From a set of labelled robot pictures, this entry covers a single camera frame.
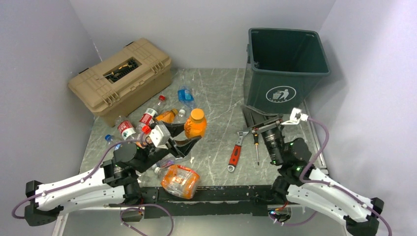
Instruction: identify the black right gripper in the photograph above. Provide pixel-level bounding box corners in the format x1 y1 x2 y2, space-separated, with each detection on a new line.
239 104 283 164

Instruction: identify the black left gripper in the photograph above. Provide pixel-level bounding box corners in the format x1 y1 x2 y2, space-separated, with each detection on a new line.
135 120 201 174

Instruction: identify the small orange bottle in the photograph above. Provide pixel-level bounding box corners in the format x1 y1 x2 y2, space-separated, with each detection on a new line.
184 108 207 138

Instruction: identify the crushed clear blue label bottle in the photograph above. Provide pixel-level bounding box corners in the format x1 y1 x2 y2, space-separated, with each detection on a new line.
151 154 176 175

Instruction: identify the crushed orange label jug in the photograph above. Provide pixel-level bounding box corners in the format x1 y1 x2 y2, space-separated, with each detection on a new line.
159 165 201 200

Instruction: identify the blue tinted water bottle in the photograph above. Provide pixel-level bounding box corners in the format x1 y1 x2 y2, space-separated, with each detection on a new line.
177 85 197 110

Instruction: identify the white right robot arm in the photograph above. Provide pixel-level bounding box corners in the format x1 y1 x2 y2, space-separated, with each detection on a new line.
241 105 384 236

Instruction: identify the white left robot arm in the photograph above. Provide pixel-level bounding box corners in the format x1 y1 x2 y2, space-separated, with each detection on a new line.
23 121 202 226

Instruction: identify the dark green trash bin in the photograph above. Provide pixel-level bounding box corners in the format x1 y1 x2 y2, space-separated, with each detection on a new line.
243 28 330 114

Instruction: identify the yellow black screwdriver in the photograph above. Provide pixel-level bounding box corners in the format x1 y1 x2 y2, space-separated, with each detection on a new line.
253 133 260 166

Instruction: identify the clear white cap bottle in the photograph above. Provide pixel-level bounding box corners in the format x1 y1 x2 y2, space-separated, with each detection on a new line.
174 109 187 123

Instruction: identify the orange juice bottle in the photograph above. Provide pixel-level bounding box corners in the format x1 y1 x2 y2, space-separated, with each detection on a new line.
155 108 178 123

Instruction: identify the red cap clear bottle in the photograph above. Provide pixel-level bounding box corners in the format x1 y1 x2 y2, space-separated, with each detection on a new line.
136 95 166 129

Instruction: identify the red label clear bottle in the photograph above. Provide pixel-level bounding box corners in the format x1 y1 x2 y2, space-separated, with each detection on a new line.
115 116 136 140

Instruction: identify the small blue label bottle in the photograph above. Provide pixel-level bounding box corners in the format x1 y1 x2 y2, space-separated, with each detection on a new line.
105 134 122 150

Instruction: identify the tan plastic toolbox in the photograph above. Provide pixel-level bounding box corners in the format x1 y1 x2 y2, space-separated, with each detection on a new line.
68 38 172 126

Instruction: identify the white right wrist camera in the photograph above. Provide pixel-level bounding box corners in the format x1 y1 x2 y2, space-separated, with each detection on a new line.
281 108 309 125

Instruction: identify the red handled adjustable wrench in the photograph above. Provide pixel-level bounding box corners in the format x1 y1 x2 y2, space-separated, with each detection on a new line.
227 130 249 173

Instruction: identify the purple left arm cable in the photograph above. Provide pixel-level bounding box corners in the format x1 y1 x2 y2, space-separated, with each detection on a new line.
11 138 144 219

